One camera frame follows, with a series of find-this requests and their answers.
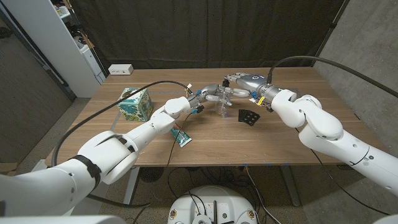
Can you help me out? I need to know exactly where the grey floor cable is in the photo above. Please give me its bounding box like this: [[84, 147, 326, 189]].
[[244, 166, 282, 224]]

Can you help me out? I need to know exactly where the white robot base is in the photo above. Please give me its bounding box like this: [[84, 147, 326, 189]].
[[167, 185, 258, 224]]

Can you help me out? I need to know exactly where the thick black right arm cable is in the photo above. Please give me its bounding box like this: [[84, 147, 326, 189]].
[[266, 55, 398, 98]]

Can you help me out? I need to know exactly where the green red toothpaste tube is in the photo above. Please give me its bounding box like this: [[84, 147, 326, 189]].
[[170, 123, 193, 148]]

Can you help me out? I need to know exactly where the clear pump dispenser bottle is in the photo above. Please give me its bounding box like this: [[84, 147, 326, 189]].
[[214, 80, 234, 118]]

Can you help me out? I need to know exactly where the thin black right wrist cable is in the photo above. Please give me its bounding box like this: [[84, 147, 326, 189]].
[[294, 127, 391, 216]]

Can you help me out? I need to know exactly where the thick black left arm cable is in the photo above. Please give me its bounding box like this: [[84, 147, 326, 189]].
[[51, 80, 193, 208]]

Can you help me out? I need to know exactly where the brown cardboard box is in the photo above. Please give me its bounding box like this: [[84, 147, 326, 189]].
[[0, 161, 19, 177]]

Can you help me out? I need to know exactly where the black backdrop curtain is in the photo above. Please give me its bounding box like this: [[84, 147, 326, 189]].
[[70, 0, 346, 70]]

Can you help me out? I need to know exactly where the grey table leg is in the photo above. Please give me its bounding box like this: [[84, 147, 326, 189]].
[[279, 166, 302, 208], [123, 167, 141, 208]]

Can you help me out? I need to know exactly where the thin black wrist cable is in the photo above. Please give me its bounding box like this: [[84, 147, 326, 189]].
[[167, 111, 193, 168], [294, 127, 391, 216]]

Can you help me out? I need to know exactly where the white storage cabinet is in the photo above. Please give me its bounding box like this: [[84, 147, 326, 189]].
[[1, 0, 106, 99]]

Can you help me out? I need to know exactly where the teal floral tissue box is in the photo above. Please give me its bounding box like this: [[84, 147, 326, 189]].
[[116, 87, 154, 122]]

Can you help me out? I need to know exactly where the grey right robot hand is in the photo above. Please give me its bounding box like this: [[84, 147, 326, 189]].
[[222, 72, 282, 106]]

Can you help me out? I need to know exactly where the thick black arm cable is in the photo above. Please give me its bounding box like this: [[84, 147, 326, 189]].
[[51, 80, 193, 208], [266, 55, 398, 98]]

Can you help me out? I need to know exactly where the white power strip box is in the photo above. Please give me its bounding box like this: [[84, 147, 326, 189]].
[[108, 63, 134, 76]]

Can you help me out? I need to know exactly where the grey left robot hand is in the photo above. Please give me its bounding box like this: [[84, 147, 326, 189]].
[[187, 83, 233, 108]]

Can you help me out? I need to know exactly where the thin black left wrist cable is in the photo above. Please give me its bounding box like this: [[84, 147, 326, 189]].
[[167, 111, 193, 168]]

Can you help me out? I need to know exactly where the black backdrop stand pole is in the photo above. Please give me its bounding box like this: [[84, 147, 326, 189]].
[[310, 0, 351, 68]]

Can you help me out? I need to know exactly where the black round floor fan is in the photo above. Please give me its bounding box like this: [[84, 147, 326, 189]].
[[139, 167, 165, 184]]

